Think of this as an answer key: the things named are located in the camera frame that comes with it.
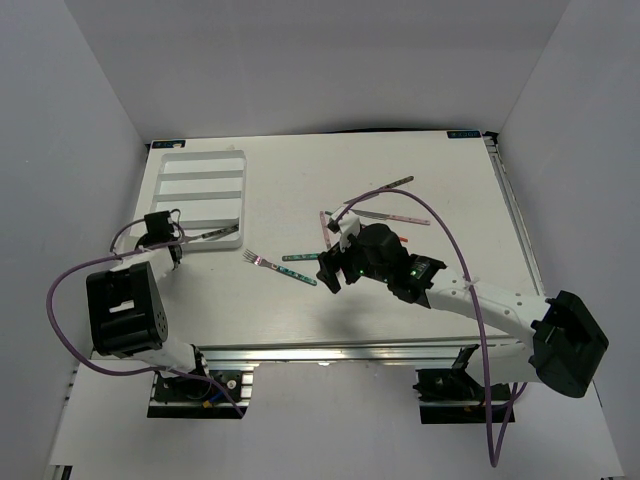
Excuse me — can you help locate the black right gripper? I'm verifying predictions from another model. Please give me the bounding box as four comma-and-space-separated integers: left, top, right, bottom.
316, 231, 391, 294

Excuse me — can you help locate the pink handled spoon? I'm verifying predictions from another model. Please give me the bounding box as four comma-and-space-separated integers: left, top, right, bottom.
319, 211, 332, 250

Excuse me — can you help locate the green handled fork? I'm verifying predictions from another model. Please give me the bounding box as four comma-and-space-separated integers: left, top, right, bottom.
243, 249, 317, 286

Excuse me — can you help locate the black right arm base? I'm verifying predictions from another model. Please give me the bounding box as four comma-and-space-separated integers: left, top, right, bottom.
413, 345, 486, 425

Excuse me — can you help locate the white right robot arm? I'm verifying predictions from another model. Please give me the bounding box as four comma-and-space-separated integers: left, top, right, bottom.
317, 224, 609, 399

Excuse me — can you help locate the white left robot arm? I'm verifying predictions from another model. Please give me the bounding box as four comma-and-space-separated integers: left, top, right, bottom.
86, 211, 212, 399

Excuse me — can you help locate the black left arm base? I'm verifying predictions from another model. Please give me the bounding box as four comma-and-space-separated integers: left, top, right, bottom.
147, 363, 256, 420

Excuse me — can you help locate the white cutlery tray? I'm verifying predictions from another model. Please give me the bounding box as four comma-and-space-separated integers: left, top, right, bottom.
136, 150, 247, 251

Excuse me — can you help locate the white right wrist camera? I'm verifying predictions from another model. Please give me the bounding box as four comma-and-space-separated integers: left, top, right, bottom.
328, 205, 361, 252

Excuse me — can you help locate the pink handled knife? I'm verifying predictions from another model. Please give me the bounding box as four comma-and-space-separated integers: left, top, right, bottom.
351, 209, 431, 226

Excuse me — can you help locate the aluminium table frame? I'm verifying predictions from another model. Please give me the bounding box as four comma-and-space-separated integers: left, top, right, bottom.
47, 130, 569, 480

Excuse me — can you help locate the green handled spoon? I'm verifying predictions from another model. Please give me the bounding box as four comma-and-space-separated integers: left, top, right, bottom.
281, 253, 320, 262

